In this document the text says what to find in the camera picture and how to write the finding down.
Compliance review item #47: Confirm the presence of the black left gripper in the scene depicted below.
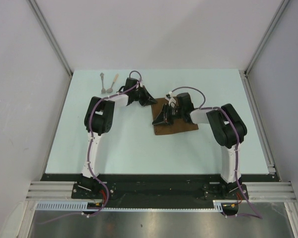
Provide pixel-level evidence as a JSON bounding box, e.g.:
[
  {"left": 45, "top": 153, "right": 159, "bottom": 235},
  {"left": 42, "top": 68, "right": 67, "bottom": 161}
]
[{"left": 132, "top": 86, "right": 157, "bottom": 107}]

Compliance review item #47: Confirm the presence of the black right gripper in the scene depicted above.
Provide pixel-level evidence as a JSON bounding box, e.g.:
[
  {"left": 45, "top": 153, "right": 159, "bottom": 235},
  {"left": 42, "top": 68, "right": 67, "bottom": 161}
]
[{"left": 152, "top": 103, "right": 185, "bottom": 125}]

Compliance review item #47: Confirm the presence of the brown cloth napkin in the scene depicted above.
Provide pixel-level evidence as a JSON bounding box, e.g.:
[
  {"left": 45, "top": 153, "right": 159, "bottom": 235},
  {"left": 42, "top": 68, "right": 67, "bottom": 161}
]
[{"left": 151, "top": 98, "right": 199, "bottom": 136}]

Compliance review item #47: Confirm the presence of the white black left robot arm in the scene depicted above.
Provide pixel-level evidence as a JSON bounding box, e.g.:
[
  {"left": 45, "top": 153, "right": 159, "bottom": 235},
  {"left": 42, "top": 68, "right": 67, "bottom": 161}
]
[{"left": 77, "top": 76, "right": 157, "bottom": 198}]

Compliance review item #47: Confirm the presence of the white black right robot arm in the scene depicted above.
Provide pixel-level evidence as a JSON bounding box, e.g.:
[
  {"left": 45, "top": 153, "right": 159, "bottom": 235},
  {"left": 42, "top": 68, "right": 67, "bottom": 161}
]
[{"left": 152, "top": 92, "right": 247, "bottom": 199}]

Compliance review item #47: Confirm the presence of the metal fork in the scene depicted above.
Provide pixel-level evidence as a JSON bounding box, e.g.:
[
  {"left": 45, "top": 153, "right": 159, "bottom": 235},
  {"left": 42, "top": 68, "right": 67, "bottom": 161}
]
[{"left": 100, "top": 72, "right": 106, "bottom": 94}]

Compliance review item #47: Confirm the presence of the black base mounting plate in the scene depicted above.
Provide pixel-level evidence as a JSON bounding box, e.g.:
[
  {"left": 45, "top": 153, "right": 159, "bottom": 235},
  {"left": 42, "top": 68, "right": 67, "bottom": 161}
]
[{"left": 41, "top": 174, "right": 279, "bottom": 214}]

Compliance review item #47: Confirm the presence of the spoon with wooden handle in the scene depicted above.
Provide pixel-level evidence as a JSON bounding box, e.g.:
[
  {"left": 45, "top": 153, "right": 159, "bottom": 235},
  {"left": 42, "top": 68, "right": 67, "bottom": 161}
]
[{"left": 106, "top": 73, "right": 119, "bottom": 94}]

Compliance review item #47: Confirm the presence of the aluminium corner post right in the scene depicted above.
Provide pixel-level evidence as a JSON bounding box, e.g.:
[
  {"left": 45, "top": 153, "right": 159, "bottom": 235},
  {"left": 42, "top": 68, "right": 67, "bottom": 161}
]
[{"left": 243, "top": 0, "right": 298, "bottom": 75}]

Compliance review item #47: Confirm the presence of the aluminium corner post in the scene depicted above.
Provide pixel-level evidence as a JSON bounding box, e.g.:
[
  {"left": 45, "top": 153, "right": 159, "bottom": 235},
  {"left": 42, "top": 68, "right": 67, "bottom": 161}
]
[
  {"left": 26, "top": 0, "right": 74, "bottom": 78},
  {"left": 243, "top": 0, "right": 298, "bottom": 75}
]

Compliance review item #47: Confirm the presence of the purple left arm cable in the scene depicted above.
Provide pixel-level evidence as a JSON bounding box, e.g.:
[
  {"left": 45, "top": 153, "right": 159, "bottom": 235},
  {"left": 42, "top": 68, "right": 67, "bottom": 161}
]
[{"left": 37, "top": 70, "right": 143, "bottom": 225}]

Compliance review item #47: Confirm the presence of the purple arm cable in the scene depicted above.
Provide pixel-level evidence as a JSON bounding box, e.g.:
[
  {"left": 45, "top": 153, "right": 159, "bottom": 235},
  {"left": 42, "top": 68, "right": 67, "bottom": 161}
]
[
  {"left": 165, "top": 86, "right": 263, "bottom": 219},
  {"left": 37, "top": 70, "right": 143, "bottom": 225}
]

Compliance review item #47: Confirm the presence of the white slotted cable duct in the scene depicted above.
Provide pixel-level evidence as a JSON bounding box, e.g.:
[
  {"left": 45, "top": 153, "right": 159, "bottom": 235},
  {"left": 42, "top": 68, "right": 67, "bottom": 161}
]
[{"left": 36, "top": 199, "right": 225, "bottom": 212}]

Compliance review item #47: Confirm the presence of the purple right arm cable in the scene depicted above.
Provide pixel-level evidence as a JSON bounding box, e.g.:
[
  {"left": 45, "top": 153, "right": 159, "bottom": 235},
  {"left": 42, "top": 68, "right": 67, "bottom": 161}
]
[{"left": 165, "top": 86, "right": 263, "bottom": 219}]

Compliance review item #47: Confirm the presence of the aluminium front rail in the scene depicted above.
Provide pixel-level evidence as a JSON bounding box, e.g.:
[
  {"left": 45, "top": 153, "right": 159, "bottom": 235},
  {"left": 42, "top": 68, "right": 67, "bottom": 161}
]
[{"left": 26, "top": 181, "right": 297, "bottom": 202}]

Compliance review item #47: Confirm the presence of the aluminium corner post left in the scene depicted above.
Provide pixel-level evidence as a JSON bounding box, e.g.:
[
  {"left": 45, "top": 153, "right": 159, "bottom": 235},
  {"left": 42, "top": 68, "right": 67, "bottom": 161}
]
[{"left": 26, "top": 0, "right": 74, "bottom": 78}]

